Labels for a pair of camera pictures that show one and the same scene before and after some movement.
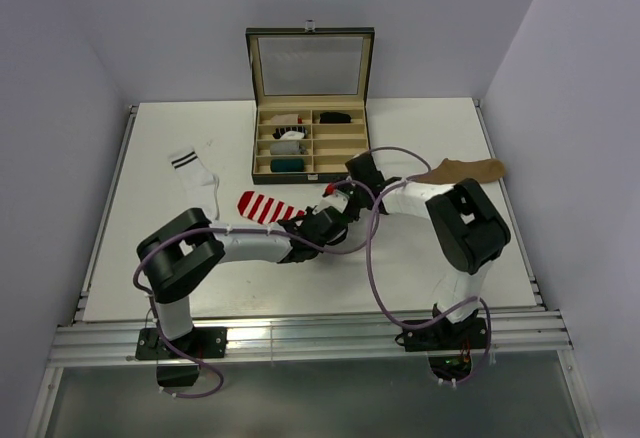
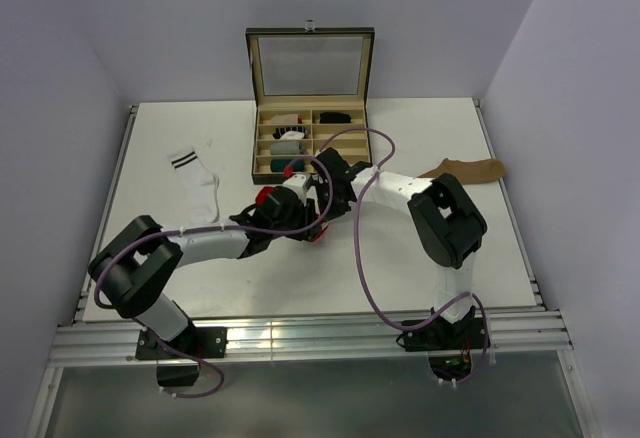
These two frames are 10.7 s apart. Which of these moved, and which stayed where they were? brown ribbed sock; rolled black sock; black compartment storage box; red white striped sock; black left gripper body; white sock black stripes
Moved: black left gripper body; red white striped sock
Stayed: brown ribbed sock; rolled black sock; white sock black stripes; black compartment storage box
